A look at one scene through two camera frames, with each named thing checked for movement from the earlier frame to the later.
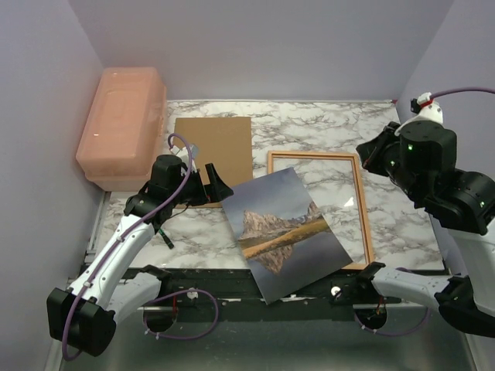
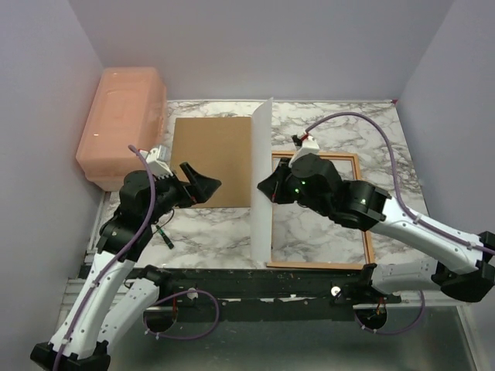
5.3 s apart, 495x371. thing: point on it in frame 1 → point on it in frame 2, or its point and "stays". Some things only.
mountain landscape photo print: (285, 239) → (261, 164)
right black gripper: (370, 151) → (273, 186)
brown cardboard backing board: (225, 142) stays
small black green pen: (168, 243) stays
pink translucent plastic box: (125, 130) stays
